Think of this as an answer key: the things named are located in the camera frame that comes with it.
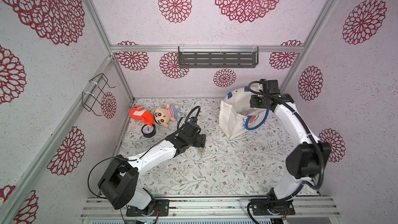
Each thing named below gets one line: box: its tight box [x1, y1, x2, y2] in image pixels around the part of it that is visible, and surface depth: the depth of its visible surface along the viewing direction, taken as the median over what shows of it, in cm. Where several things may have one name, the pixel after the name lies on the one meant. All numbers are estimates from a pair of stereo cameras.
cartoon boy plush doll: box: [153, 103, 181, 128], surface depth 102 cm
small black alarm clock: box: [141, 123, 156, 138], surface depth 102 cm
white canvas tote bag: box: [218, 86, 270, 141], surface depth 97 cm
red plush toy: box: [129, 105, 155, 128], surface depth 103 cm
